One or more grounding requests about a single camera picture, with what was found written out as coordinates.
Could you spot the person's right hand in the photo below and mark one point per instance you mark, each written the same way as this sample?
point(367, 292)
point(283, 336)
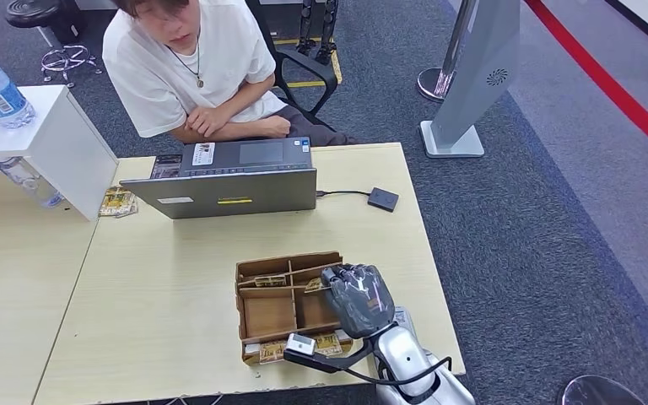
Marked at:
point(275, 127)

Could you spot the person's left hand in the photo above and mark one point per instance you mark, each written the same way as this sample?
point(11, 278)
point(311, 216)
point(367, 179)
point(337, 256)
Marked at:
point(206, 120)

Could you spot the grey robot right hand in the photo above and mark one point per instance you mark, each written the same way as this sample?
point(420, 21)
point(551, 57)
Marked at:
point(360, 302)

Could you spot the white ID card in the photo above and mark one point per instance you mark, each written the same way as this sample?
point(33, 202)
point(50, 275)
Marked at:
point(204, 154)

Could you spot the gold room key card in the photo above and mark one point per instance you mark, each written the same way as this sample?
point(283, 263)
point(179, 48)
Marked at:
point(329, 344)
point(271, 280)
point(272, 353)
point(314, 285)

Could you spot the person's left forearm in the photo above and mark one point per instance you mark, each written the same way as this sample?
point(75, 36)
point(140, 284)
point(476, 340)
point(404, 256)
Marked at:
point(251, 98)

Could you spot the person's right forearm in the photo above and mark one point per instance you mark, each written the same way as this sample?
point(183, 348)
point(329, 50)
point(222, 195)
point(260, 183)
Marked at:
point(234, 133)

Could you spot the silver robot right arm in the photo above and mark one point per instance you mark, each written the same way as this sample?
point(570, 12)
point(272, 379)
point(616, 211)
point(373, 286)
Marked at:
point(408, 355)

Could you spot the white card reader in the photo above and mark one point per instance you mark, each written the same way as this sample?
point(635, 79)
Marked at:
point(405, 320)

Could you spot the person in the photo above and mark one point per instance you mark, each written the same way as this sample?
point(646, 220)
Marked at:
point(229, 61)

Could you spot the brown wooden card organizer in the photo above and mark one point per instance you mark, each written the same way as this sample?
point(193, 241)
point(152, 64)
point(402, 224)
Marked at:
point(271, 316)

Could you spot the stack of gold key cards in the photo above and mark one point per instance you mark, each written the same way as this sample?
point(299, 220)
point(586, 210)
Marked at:
point(117, 202)

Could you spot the yellow floor tape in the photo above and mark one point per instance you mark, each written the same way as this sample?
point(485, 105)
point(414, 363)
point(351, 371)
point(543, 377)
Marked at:
point(307, 85)

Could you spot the black rectangular phone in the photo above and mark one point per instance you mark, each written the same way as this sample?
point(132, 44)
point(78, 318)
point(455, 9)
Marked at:
point(166, 166)

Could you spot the black office chair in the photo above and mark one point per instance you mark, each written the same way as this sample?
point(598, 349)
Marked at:
point(313, 67)

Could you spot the grey laptop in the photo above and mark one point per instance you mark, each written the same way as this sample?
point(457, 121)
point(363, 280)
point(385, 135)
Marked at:
point(229, 193)

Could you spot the small black square device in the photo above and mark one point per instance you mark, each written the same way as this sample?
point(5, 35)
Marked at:
point(383, 199)

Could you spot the black humanoid robot legs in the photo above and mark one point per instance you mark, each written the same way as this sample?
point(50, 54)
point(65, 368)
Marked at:
point(315, 28)

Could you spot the white desk riser shelf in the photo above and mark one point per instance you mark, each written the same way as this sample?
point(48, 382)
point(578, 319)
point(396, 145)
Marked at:
point(72, 151)

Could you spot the clear unlabelled plastic bottle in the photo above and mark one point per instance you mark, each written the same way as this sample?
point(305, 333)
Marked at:
point(28, 179)

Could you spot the grey kiosk stand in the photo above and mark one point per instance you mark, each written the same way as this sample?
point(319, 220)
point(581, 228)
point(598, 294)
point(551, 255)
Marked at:
point(469, 72)

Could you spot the black stool chrome base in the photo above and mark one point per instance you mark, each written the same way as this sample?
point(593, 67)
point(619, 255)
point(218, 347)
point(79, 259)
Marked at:
point(33, 12)

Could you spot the round chrome base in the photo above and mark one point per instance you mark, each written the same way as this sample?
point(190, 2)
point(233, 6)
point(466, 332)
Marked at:
point(598, 393)

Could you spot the red floor tape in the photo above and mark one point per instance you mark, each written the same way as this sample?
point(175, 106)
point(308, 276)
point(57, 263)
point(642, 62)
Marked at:
point(609, 86)

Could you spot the black camera bracket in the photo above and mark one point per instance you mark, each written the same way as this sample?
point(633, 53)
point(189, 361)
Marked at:
point(324, 364)

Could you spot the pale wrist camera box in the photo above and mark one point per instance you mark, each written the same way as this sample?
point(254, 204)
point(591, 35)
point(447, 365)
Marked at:
point(300, 345)

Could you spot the chrome stanchion post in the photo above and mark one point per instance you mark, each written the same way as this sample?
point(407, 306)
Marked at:
point(433, 84)

